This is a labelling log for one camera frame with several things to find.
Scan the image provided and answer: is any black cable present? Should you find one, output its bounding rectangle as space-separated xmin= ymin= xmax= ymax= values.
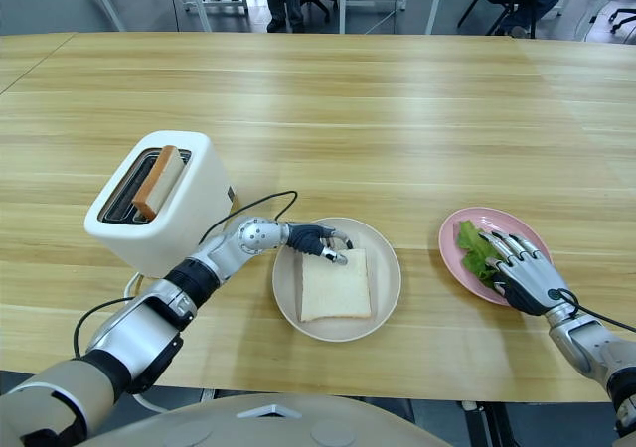
xmin=73 ymin=296 xmax=134 ymax=360
xmin=546 ymin=287 xmax=636 ymax=334
xmin=198 ymin=190 xmax=299 ymax=247

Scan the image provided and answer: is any pink round plate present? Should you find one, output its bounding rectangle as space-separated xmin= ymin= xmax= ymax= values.
xmin=437 ymin=206 xmax=555 ymax=306

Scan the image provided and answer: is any cream toaster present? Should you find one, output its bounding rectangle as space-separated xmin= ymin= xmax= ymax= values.
xmin=82 ymin=129 xmax=237 ymax=280

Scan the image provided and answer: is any robot body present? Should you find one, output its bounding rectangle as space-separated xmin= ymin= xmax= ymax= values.
xmin=87 ymin=392 xmax=439 ymax=447

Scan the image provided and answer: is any green lettuce leaf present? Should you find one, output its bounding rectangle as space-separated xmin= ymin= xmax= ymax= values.
xmin=455 ymin=220 xmax=504 ymax=290

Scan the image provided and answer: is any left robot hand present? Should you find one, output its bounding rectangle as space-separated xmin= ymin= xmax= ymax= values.
xmin=285 ymin=223 xmax=356 ymax=269

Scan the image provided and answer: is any bread slice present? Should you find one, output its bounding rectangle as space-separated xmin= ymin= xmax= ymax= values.
xmin=131 ymin=144 xmax=186 ymax=221
xmin=297 ymin=247 xmax=374 ymax=324

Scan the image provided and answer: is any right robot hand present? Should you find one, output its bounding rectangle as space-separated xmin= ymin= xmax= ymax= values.
xmin=477 ymin=230 xmax=571 ymax=317

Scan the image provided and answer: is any beige round plate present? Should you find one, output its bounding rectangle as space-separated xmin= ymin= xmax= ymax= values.
xmin=270 ymin=217 xmax=402 ymax=343

